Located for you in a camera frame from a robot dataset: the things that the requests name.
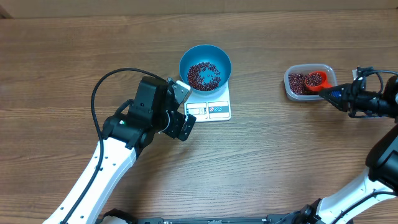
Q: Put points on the red beans pile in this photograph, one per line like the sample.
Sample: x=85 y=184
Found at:
x=297 y=84

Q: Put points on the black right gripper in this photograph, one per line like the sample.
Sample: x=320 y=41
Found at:
x=343 y=103

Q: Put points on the red plastic scoop blue handle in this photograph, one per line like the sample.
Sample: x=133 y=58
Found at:
x=316 y=81

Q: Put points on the red beans in bowl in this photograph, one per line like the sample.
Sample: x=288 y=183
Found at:
x=204 y=76

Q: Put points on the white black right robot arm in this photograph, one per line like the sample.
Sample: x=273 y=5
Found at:
x=378 y=182

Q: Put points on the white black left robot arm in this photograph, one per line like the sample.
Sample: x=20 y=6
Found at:
x=123 y=137

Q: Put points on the clear plastic bean container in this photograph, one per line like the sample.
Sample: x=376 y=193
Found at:
x=305 y=69

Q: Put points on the teal plastic bowl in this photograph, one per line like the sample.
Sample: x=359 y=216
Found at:
x=206 y=53

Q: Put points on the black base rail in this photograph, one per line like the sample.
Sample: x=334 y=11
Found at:
x=120 y=217

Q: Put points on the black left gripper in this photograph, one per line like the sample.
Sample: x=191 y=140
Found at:
x=175 y=131

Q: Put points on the white digital kitchen scale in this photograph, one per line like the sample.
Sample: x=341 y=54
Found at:
x=209 y=107

